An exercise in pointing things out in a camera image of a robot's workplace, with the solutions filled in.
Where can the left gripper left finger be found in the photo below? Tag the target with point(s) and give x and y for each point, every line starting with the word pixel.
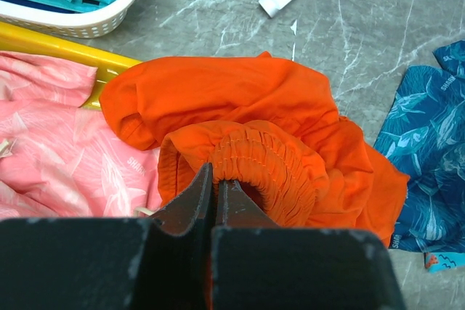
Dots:
pixel 156 262

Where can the turquoise shark shorts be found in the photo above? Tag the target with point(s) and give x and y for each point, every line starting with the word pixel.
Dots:
pixel 436 262

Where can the white perforated basket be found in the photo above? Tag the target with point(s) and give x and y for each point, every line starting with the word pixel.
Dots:
pixel 80 25

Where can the pink patterned shorts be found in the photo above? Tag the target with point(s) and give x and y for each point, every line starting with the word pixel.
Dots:
pixel 59 159

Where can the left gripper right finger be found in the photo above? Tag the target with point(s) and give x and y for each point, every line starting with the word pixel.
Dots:
pixel 256 264

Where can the yellow plastic tray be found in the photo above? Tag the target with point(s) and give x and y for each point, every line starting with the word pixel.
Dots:
pixel 108 64

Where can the orange shorts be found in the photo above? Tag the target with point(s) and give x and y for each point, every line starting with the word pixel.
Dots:
pixel 267 122

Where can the dark blue shark shorts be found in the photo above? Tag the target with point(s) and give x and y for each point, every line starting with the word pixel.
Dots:
pixel 423 137

